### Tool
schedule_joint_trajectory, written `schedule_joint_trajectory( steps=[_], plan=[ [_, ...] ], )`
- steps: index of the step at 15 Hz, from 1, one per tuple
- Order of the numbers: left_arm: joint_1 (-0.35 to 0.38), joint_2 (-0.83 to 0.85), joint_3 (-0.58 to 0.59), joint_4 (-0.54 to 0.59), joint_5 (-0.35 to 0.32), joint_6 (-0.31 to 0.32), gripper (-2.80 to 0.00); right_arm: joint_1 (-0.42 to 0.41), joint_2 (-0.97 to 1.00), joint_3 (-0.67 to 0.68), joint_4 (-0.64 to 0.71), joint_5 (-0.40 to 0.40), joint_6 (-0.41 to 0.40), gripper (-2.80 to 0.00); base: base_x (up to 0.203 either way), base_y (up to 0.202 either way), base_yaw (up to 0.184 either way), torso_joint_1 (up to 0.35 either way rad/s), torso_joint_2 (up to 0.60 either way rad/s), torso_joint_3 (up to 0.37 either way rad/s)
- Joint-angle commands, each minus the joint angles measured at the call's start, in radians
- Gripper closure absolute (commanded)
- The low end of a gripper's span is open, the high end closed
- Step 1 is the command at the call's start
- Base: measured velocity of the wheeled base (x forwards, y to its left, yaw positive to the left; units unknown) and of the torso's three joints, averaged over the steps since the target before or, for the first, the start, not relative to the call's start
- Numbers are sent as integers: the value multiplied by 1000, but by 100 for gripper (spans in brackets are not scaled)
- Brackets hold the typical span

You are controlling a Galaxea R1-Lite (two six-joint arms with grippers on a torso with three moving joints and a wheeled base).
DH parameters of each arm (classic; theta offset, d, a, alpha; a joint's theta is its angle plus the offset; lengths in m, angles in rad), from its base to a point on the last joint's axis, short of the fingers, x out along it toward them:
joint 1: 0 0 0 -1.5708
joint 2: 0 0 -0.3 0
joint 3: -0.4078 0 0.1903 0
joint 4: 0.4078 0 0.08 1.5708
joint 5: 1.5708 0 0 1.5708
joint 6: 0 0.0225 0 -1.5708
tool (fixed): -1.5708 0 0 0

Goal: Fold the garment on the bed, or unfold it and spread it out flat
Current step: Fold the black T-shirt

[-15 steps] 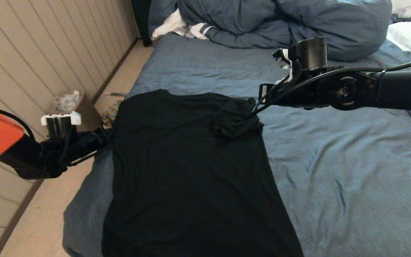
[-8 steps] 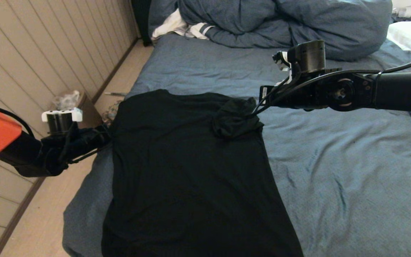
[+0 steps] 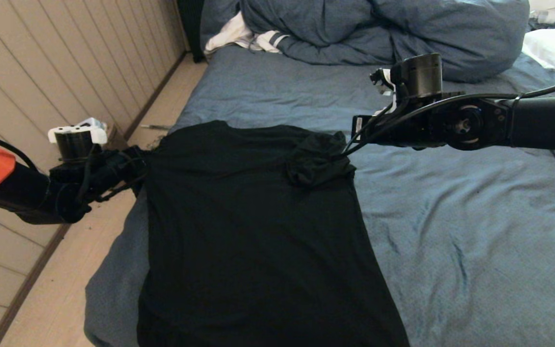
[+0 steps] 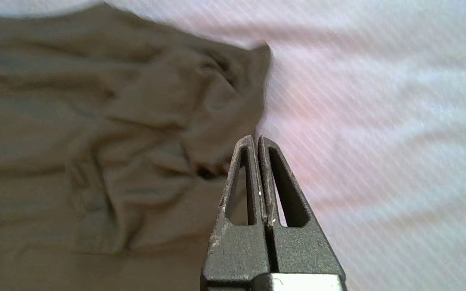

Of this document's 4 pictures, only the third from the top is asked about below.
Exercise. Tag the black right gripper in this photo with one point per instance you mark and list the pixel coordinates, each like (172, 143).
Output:
(371, 130)

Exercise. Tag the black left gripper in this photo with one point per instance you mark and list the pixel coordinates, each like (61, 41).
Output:
(135, 161)

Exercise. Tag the black printed T-shirt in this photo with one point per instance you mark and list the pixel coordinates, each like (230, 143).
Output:
(258, 241)

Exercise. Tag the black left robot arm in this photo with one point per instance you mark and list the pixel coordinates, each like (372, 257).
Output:
(32, 197)

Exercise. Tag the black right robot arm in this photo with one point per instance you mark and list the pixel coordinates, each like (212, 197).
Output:
(547, 123)

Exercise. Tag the white left wrist joint cover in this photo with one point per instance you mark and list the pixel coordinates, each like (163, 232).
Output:
(97, 135)

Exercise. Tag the blue bunched duvet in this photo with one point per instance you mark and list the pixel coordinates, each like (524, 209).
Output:
(330, 33)

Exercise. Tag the blue bed sheet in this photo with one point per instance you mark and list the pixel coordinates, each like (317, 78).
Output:
(451, 241)

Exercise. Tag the black bedside furniture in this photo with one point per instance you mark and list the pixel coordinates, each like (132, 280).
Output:
(191, 29)

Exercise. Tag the white striped garment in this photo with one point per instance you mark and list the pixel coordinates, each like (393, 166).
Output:
(229, 36)

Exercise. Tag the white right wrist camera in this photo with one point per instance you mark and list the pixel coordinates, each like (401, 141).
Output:
(386, 79)

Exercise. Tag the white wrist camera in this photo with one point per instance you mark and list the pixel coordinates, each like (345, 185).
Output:
(92, 123)
(386, 79)

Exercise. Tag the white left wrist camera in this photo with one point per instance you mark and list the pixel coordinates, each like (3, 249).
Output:
(92, 123)

